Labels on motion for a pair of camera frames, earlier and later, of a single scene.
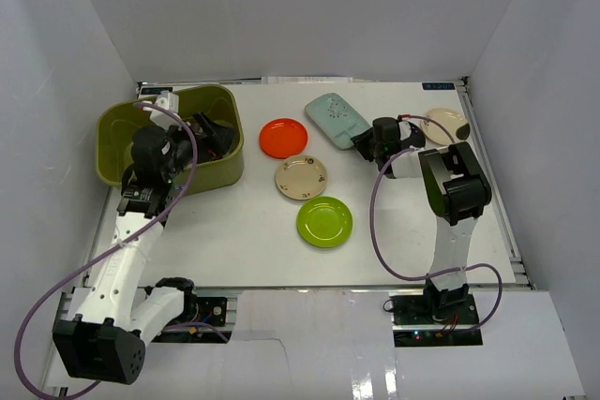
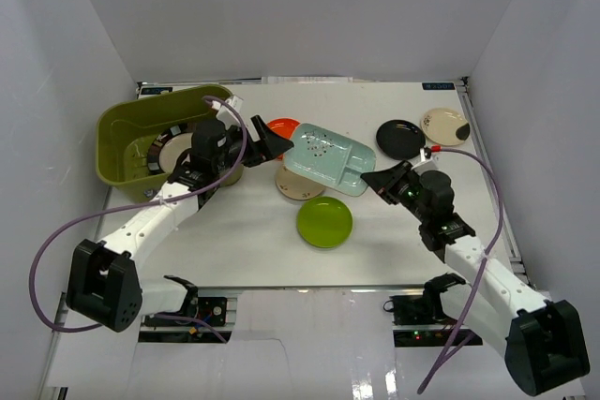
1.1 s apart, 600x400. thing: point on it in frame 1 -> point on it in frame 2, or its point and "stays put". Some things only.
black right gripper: [361, 143] -> [384, 181]
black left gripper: [202, 135] -> [253, 146]
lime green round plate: [324, 221] stays put
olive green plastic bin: [116, 126] stays put
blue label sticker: [438, 86] stays put
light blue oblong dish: [334, 120] -> [329, 159]
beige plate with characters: [301, 177] stays put
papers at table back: [307, 80] stays put
